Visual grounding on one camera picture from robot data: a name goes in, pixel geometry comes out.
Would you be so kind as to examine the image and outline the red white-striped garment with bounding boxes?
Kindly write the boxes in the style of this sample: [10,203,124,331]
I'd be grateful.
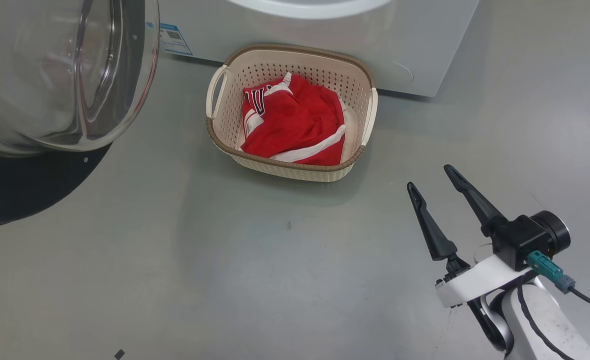
[242,75,348,167]

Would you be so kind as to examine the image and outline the round glass washing machine door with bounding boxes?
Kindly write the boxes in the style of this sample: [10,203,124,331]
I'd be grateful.
[0,0,161,231]

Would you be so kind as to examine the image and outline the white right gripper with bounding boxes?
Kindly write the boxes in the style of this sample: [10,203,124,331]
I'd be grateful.
[407,164,538,352]

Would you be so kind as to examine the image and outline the blue energy label sticker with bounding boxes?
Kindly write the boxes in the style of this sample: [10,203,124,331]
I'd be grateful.
[146,22,194,57]

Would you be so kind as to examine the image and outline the cream perforated laundry basket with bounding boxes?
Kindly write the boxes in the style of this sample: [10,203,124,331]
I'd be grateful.
[206,44,378,183]

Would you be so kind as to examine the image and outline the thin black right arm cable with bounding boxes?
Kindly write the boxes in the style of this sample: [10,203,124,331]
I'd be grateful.
[516,284,573,360]

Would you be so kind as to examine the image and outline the right teal connector camera cable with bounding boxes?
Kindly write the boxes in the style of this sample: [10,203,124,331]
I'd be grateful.
[526,250,590,317]

